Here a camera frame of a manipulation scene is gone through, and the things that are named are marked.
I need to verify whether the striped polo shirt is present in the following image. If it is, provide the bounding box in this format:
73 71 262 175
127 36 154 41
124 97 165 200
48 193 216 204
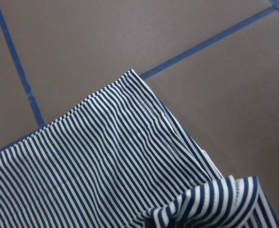
0 70 279 228

